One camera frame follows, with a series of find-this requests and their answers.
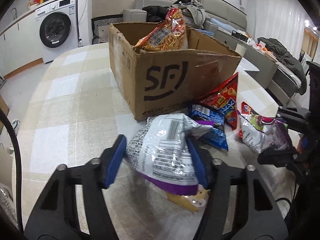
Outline orange stick snack bag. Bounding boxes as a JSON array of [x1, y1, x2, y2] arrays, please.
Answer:
[[135, 8, 188, 51]]

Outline cracker biscuit packet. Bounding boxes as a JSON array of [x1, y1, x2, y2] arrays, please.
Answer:
[[166, 188, 210, 212]]

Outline brown SF cardboard box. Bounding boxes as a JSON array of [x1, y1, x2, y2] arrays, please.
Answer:
[[108, 22, 242, 121]]

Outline white kitchen cabinets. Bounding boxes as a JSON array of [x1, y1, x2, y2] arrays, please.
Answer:
[[1, 12, 42, 76]]

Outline white cup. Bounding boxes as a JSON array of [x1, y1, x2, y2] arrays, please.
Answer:
[[235, 43, 247, 57]]

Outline red chocolate pie packet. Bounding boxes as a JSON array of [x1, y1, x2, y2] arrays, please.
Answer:
[[237, 101, 292, 155]]

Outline grey clothes pile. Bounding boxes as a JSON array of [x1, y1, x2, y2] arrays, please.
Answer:
[[172, 0, 208, 29]]

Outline black jacket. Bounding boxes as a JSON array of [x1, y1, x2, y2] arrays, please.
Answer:
[[142, 5, 169, 23]]

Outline blue cookie packet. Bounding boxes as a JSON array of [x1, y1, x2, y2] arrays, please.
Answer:
[[187, 103, 229, 152]]

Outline purple grape candy bag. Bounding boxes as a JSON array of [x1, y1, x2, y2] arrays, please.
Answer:
[[126, 113, 212, 196]]

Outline grey sofa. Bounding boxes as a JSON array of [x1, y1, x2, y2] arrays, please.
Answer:
[[123, 0, 247, 33]]

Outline plaid tablecloth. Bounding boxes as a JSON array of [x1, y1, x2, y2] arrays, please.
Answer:
[[12, 42, 301, 240]]

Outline black cable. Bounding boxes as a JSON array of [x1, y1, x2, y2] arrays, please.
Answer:
[[0, 108, 25, 233]]

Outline white washing machine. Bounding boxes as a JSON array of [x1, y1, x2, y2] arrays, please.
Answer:
[[35, 0, 79, 63]]

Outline red cone crisps bag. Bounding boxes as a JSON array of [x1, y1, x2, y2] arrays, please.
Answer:
[[197, 72, 238, 130]]

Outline black white floor rug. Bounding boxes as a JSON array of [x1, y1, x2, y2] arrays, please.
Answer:
[[91, 14, 123, 44]]

